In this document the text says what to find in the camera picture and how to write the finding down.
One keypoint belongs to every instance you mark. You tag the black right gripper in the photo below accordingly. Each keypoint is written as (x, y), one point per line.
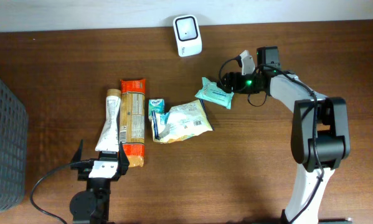
(223, 84)

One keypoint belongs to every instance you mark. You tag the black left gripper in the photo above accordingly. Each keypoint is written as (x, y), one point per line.
(82, 165)

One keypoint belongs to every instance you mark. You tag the white tube with beige cap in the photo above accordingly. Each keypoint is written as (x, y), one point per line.
(108, 140)

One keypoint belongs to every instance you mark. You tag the teal wet wipes pack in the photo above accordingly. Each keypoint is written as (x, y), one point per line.
(212, 93)

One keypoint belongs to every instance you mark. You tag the white yellow snack bag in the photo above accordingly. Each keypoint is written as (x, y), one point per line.
(180, 123)

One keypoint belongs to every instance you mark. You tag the orange spaghetti packet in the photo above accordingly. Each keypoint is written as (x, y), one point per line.
(132, 120)

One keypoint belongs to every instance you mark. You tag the small teal tissue pack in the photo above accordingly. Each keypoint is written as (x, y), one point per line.
(156, 105)

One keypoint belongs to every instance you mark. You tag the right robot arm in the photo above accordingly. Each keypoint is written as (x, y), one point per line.
(319, 134)

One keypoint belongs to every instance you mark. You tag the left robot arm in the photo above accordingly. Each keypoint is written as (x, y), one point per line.
(92, 204)

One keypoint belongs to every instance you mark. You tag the white barcode scanner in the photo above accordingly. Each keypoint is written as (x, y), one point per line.
(188, 36)

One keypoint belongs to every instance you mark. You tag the dark grey mesh basket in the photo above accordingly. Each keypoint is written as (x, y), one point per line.
(13, 148)

